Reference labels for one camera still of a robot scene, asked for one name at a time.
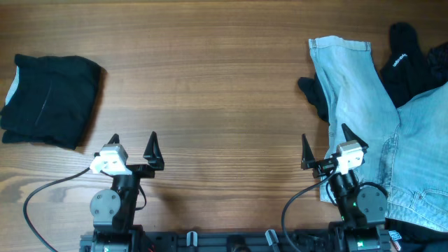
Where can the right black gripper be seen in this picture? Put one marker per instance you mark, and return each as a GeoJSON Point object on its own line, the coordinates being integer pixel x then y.
{"type": "Point", "coordinates": [322, 166]}

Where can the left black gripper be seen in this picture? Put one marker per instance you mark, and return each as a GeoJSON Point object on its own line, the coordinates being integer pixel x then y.
{"type": "Point", "coordinates": [154, 162]}

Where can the light blue denim shorts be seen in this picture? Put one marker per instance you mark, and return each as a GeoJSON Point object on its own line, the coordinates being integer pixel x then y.
{"type": "Point", "coordinates": [407, 145]}

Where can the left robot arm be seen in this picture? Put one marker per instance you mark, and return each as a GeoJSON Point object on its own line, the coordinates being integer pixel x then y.
{"type": "Point", "coordinates": [113, 209]}

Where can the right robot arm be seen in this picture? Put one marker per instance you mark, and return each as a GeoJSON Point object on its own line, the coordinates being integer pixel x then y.
{"type": "Point", "coordinates": [362, 205]}

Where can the folded black garment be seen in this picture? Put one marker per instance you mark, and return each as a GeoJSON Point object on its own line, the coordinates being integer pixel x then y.
{"type": "Point", "coordinates": [50, 100]}

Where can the black shirt with white logo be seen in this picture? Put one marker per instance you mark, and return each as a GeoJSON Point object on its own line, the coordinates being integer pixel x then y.
{"type": "Point", "coordinates": [402, 70]}

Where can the dark patterned garment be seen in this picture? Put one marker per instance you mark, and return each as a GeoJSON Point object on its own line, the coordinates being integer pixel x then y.
{"type": "Point", "coordinates": [437, 61]}

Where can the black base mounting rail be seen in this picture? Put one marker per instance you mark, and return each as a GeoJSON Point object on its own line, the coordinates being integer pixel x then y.
{"type": "Point", "coordinates": [270, 240]}

